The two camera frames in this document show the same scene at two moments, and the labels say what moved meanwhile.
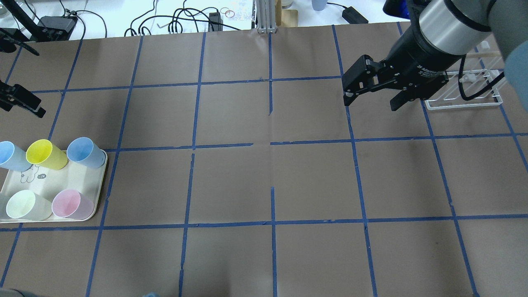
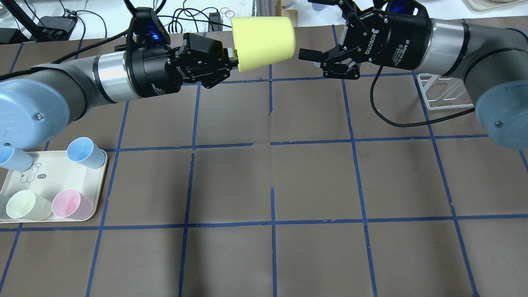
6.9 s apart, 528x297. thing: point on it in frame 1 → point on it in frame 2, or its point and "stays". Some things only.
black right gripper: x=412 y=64 → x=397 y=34
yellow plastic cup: x=43 y=152 → x=260 y=41
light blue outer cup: x=12 y=158 stays
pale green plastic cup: x=25 y=204 stays
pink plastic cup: x=70 y=203 stays
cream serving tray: x=48 y=183 stays
